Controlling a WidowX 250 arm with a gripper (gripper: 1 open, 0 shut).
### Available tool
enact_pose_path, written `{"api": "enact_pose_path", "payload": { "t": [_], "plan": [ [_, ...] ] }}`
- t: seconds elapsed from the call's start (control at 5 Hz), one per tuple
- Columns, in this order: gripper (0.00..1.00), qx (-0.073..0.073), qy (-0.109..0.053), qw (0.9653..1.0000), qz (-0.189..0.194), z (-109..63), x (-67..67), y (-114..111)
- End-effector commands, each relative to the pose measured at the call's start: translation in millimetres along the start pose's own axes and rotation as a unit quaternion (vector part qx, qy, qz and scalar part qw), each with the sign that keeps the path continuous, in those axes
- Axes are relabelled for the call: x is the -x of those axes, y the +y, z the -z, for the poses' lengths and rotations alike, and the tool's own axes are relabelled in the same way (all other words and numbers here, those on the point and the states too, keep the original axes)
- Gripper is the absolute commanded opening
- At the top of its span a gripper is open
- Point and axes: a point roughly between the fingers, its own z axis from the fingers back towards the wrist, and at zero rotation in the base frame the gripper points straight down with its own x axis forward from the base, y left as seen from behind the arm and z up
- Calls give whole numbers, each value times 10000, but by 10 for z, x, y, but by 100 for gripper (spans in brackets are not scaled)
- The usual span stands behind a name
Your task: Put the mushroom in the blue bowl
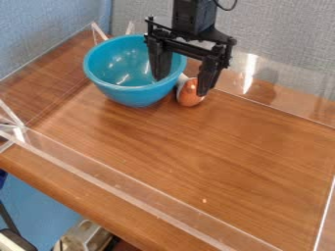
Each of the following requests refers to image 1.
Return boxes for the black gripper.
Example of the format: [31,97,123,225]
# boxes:
[145,17,237,97]

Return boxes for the blue plastic bowl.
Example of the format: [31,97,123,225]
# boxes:
[83,34,187,107]

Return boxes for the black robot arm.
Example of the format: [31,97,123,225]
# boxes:
[145,0,237,97]

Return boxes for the white power strip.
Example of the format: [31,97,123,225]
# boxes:
[52,219,113,251]

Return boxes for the black chair leg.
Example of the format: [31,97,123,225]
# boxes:
[0,201,38,251]

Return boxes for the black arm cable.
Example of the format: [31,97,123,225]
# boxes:
[213,0,239,12]

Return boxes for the clear acrylic barrier wall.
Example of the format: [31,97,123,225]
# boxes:
[0,27,335,251]

